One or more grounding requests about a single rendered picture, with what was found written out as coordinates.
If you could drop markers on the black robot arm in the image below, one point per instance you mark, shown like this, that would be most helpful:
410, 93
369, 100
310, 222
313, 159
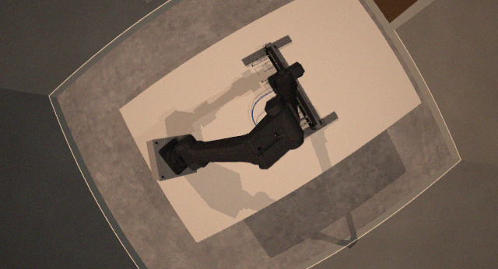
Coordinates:
269, 141

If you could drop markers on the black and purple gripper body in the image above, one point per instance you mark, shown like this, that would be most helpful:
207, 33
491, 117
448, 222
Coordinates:
270, 81

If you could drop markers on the black patch panel rack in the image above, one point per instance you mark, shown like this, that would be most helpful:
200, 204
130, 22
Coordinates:
279, 62

